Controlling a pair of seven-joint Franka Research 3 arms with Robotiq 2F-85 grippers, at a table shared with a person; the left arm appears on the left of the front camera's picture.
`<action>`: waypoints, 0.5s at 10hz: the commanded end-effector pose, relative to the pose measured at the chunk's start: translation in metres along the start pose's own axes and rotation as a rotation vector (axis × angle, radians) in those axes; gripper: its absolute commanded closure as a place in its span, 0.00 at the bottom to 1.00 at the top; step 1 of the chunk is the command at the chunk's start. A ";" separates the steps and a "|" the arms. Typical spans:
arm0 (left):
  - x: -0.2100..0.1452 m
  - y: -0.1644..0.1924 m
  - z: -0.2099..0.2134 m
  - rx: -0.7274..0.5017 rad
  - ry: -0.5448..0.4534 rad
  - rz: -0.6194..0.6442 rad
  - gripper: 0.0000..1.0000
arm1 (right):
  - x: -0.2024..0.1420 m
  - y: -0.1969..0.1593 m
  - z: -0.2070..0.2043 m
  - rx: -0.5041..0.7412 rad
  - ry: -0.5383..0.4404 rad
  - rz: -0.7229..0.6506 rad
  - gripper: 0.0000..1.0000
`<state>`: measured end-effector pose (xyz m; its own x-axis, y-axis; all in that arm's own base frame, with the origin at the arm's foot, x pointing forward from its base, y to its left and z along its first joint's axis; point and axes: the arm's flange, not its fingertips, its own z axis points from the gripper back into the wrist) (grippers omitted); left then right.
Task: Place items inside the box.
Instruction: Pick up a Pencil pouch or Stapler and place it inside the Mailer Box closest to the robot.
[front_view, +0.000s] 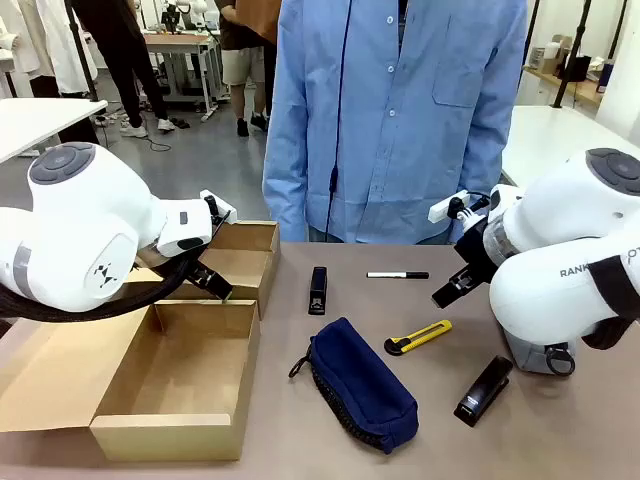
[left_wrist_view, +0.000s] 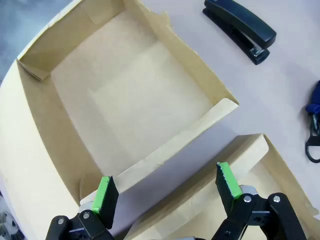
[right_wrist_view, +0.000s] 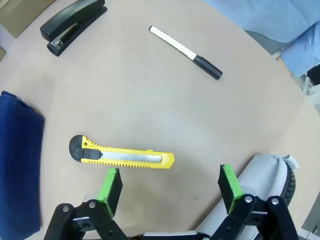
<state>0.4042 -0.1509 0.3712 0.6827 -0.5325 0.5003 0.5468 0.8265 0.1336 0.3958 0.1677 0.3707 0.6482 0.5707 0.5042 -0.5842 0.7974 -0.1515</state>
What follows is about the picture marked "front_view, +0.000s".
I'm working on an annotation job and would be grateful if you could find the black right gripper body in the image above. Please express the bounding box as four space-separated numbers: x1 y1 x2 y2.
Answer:
452 223 501 289

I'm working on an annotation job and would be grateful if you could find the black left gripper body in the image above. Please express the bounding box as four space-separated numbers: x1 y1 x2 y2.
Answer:
185 255 215 290

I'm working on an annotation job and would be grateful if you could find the blue fabric pencil case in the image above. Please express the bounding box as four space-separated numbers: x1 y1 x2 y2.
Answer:
287 316 421 456

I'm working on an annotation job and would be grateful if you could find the large open cardboard box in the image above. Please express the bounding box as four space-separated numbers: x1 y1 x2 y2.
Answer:
0 298 262 463

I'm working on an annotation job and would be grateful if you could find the small brown cardboard box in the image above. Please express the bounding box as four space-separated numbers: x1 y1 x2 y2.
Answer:
540 33 574 77

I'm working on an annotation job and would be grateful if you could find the black box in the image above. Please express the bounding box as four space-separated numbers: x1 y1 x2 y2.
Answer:
563 55 593 82

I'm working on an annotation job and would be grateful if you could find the yellow utility knife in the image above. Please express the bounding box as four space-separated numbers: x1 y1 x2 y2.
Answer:
383 319 454 357

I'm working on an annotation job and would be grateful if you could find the black and white marker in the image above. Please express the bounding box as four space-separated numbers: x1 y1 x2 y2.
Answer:
365 270 431 281

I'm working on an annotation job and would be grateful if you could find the small black stapler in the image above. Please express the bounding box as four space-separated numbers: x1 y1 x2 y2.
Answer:
307 265 329 317

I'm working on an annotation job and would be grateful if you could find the large black stapler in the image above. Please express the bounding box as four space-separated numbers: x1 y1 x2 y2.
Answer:
452 354 515 429

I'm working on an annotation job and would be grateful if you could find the white long table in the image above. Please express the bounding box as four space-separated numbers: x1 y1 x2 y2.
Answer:
500 104 640 189

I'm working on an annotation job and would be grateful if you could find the person in blue shirt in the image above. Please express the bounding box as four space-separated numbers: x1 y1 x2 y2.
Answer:
261 0 530 247

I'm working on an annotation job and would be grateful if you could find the wooden shelf board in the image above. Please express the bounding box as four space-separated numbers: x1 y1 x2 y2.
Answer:
521 64 604 108

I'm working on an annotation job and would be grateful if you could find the person in beige shorts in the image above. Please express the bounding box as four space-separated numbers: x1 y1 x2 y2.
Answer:
217 0 279 138

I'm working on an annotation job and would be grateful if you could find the white side table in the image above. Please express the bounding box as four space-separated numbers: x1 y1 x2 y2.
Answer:
0 97 110 165

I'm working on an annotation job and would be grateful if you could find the dark blue bottle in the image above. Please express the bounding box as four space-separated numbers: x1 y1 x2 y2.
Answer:
596 61 616 94

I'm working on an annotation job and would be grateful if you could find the person in black clothes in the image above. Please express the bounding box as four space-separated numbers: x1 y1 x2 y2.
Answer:
69 0 177 139

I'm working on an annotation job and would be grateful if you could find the black tripod pole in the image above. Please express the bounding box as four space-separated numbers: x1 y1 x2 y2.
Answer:
551 0 593 110
63 0 100 104

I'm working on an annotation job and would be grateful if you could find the background workbench with metal legs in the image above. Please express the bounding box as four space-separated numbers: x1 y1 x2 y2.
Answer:
141 27 225 123

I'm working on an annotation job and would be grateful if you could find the person in white coat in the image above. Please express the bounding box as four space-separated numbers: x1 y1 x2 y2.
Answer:
0 0 99 100

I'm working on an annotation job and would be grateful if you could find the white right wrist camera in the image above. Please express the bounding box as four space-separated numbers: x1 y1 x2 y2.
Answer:
427 191 490 224

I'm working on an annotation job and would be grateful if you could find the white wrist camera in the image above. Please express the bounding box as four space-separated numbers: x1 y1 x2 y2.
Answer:
199 188 237 227
427 191 490 224

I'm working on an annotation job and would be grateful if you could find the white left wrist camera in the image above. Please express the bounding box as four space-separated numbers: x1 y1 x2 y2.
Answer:
199 188 237 227

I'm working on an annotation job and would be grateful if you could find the black left arm cable sleeve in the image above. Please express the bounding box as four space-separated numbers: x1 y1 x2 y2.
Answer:
0 252 202 325

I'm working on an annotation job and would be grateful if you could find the grey pouch with black ring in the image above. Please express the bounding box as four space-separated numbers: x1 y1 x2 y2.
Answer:
506 327 578 376

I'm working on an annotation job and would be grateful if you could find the thin black microphone cable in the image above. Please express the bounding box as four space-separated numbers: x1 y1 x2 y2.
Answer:
325 0 354 242

